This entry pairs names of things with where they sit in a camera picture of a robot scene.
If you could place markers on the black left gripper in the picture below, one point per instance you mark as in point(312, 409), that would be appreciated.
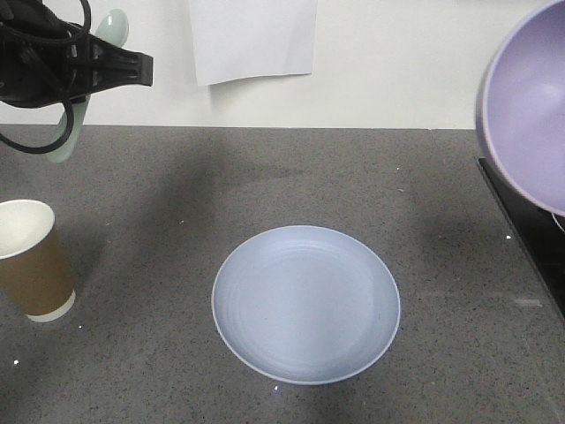
point(46, 60)

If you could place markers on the mint green plastic spoon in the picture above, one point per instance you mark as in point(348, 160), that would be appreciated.
point(114, 29)

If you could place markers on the brown paper cup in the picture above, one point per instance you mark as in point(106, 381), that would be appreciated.
point(34, 271)

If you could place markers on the purple plastic bowl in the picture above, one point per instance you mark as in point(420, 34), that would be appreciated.
point(519, 111)

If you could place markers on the light blue round plate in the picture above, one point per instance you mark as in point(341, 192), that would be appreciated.
point(306, 305)

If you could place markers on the white paper sheet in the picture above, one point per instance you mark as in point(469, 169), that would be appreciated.
point(236, 40)

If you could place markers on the black gas stove top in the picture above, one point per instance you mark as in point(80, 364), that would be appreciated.
point(540, 232)

